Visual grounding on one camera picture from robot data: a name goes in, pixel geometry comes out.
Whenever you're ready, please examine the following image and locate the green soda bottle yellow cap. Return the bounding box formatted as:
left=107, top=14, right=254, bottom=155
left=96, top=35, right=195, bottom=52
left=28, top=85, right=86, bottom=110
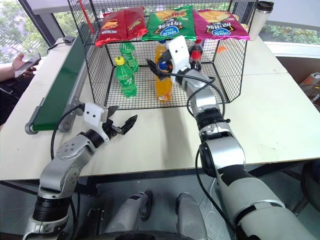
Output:
left=114, top=56, right=139, bottom=98

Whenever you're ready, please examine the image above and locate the dark smartphone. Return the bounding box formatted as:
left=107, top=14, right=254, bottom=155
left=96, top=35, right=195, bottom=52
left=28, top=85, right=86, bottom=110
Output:
left=14, top=52, right=42, bottom=79

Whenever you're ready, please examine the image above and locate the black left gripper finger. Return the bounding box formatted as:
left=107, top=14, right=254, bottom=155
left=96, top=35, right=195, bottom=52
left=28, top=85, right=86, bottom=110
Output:
left=106, top=105, right=119, bottom=124
left=118, top=114, right=139, bottom=136

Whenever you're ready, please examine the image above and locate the magenta chips bag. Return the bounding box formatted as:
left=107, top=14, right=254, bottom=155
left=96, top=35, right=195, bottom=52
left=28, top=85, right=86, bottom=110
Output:
left=192, top=9, right=251, bottom=42

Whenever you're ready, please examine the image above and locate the silver robot leg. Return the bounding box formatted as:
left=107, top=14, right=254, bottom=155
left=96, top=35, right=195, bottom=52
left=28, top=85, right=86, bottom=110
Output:
left=103, top=190, right=154, bottom=235
left=174, top=192, right=209, bottom=240

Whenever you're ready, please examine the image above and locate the cola bottle red cap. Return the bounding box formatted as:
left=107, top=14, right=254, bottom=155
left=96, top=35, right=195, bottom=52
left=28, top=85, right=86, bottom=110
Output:
left=190, top=38, right=204, bottom=56
left=188, top=51, right=203, bottom=72

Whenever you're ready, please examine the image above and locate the red rod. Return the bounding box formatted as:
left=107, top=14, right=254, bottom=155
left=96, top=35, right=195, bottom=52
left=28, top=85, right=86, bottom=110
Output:
left=77, top=0, right=96, bottom=34

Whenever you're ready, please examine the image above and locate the thin white cable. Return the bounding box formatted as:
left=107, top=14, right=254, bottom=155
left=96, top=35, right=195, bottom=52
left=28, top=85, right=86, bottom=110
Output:
left=209, top=176, right=219, bottom=201

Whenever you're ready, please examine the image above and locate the orange soda bottle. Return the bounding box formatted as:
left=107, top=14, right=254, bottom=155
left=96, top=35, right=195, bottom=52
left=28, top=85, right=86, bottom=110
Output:
left=153, top=39, right=169, bottom=64
left=155, top=59, right=174, bottom=103

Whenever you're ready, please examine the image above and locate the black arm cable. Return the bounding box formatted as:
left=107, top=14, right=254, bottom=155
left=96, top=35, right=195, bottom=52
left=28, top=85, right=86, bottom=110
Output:
left=50, top=103, right=86, bottom=161
left=162, top=71, right=226, bottom=121
left=194, top=146, right=238, bottom=233

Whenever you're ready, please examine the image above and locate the person's bare hand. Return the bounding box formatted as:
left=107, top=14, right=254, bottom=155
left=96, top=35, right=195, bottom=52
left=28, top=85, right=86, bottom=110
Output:
left=12, top=53, right=37, bottom=77

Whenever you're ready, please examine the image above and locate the white travel mug black lid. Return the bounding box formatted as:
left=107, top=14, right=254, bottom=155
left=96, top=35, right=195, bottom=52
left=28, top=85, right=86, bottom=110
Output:
left=248, top=0, right=276, bottom=42

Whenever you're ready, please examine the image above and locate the green conveyor belt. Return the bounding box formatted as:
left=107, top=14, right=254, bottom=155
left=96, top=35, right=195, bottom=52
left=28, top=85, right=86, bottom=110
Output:
left=24, top=32, right=92, bottom=136

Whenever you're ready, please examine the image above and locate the green chips bag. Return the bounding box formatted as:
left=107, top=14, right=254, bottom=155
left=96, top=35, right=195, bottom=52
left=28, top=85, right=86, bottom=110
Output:
left=141, top=5, right=197, bottom=42

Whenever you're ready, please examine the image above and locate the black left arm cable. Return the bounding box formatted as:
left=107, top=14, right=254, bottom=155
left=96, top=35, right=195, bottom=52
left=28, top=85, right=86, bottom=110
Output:
left=50, top=103, right=86, bottom=161

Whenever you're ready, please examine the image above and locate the cardboard box with items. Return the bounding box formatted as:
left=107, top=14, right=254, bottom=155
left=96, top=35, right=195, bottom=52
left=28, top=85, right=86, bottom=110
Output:
left=298, top=71, right=320, bottom=104

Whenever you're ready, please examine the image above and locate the silver left robot leg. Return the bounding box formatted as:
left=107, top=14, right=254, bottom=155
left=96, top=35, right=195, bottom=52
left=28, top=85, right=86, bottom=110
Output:
left=103, top=190, right=154, bottom=235

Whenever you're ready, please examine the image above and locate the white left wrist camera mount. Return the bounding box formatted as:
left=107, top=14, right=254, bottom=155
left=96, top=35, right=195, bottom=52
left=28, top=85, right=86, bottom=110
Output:
left=83, top=101, right=110, bottom=145

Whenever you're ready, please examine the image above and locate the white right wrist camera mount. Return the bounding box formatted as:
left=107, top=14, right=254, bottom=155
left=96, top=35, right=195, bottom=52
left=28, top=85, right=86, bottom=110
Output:
left=166, top=35, right=192, bottom=76

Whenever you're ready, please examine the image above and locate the silver right robot leg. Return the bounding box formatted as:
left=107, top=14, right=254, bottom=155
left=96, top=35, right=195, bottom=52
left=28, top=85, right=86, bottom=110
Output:
left=174, top=192, right=209, bottom=240

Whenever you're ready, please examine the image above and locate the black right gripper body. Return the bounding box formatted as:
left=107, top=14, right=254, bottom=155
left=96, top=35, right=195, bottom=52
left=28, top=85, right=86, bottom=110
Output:
left=161, top=49, right=175, bottom=75

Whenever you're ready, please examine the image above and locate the red chips bag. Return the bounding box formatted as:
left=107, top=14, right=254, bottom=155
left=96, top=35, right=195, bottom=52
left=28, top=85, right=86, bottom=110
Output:
left=95, top=6, right=149, bottom=48

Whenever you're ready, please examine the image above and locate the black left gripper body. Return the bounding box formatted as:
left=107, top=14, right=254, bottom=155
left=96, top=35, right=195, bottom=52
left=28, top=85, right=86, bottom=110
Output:
left=101, top=118, right=126, bottom=141

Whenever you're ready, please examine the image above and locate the black wire rack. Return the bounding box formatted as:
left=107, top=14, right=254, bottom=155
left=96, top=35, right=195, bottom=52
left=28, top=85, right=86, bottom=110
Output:
left=67, top=0, right=260, bottom=111

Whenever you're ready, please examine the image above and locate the black adapter cable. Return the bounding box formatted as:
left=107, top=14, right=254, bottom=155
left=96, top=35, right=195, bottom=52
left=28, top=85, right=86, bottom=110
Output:
left=46, top=40, right=66, bottom=55

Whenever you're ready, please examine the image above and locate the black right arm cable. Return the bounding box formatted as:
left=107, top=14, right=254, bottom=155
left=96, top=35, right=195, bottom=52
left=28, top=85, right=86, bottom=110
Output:
left=162, top=71, right=226, bottom=121
left=194, top=146, right=238, bottom=233

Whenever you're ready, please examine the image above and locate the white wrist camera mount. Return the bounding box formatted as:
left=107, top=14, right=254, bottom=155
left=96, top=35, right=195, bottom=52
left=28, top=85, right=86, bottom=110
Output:
left=83, top=101, right=110, bottom=145
left=166, top=35, right=192, bottom=76

